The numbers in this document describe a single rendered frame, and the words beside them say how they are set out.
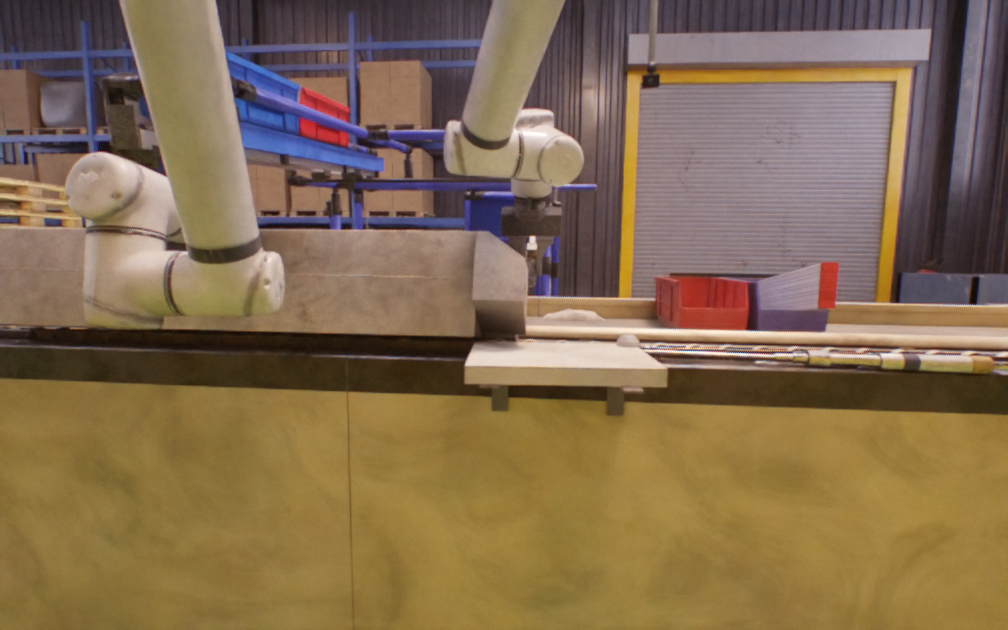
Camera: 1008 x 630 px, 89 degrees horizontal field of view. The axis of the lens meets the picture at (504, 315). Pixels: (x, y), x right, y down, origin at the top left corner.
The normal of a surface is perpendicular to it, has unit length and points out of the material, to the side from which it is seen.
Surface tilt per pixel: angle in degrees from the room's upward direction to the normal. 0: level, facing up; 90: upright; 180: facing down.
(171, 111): 114
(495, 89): 140
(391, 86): 90
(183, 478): 90
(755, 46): 90
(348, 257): 80
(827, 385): 90
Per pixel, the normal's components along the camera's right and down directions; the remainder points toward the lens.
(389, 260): -0.08, -0.06
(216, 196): 0.54, 0.46
